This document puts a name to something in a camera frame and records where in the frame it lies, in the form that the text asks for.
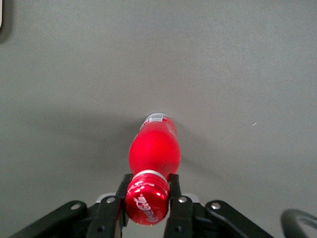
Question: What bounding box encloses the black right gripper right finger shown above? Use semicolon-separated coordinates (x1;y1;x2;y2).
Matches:
163;173;197;238

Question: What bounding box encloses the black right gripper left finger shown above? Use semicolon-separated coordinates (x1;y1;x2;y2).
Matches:
86;173;133;238

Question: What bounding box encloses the red coke bottle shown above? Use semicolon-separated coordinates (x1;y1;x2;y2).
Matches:
123;113;182;227

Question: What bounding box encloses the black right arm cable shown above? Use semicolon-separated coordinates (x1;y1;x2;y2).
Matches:
280;209;317;238

